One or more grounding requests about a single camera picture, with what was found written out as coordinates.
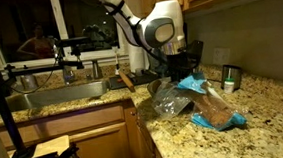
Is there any wooden drawer front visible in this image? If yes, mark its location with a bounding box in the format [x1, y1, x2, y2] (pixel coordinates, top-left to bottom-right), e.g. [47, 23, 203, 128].
[0, 103, 127, 150]

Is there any white dish brush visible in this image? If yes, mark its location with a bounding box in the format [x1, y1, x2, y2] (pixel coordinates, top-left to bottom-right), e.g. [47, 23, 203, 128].
[111, 44, 122, 76]

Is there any clear glass bowl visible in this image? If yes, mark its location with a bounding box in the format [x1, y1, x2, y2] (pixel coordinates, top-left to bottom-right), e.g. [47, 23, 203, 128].
[146, 77, 176, 100]

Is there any white framed kitchen window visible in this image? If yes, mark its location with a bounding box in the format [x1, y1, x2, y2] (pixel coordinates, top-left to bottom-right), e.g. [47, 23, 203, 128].
[0, 0, 128, 70]

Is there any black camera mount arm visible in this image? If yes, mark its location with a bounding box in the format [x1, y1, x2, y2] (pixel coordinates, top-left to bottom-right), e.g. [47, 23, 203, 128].
[3, 57, 85, 80]

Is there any black stereo camera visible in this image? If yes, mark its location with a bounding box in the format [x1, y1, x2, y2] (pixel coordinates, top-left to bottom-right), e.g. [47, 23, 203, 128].
[53, 35, 93, 59]

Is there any stainless steel sink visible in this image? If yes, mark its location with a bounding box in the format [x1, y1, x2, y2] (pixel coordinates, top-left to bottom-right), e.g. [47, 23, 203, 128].
[5, 79, 111, 112]

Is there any white wall outlet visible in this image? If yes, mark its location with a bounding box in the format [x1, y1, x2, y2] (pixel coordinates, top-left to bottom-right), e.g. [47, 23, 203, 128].
[211, 46, 233, 67]

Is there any blue clear plastic potato bag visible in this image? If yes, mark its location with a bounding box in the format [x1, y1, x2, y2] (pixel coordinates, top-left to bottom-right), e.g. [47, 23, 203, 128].
[148, 69, 250, 136]

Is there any wooden lower cabinet door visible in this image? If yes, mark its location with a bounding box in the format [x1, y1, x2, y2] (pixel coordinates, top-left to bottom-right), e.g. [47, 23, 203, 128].
[68, 121, 133, 158]

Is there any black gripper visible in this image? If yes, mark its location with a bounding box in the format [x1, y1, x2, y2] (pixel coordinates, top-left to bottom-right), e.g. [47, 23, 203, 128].
[165, 51, 196, 84]

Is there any stainless steel cup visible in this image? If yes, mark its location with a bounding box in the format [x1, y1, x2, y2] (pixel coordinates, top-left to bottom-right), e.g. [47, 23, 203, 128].
[219, 63, 244, 92]

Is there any black stand pole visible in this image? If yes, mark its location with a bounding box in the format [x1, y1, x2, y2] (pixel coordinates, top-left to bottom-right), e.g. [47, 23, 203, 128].
[0, 76, 30, 158]

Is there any black drying mat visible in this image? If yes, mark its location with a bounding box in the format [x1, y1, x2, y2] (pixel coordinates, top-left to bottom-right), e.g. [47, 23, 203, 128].
[107, 69, 160, 90]

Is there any steel cup by sink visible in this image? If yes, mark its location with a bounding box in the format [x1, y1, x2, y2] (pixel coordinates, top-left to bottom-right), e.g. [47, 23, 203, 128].
[20, 73, 40, 91]

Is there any steel faucet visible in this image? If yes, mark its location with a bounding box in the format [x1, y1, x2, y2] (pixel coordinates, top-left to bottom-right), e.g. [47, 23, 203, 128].
[90, 58, 104, 80]

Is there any white paper towel roll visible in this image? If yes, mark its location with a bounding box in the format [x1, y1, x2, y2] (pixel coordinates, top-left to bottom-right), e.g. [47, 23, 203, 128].
[127, 43, 149, 74]

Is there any wooden rolling pin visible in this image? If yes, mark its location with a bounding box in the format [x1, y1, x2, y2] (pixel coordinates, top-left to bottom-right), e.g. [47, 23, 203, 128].
[118, 69, 136, 95]

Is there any thin black camera cable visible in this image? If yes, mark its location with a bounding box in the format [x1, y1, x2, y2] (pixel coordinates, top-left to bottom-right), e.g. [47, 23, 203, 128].
[8, 58, 61, 96]

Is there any light wooden board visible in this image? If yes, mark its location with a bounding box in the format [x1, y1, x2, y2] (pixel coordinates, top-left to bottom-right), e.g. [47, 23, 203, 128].
[6, 134, 72, 158]

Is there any soap dispenser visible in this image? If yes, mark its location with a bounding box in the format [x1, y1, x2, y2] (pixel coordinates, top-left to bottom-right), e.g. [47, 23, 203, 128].
[61, 65, 76, 84]

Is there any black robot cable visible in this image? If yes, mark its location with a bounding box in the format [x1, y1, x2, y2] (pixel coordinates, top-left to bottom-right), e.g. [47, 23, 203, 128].
[102, 0, 203, 76]

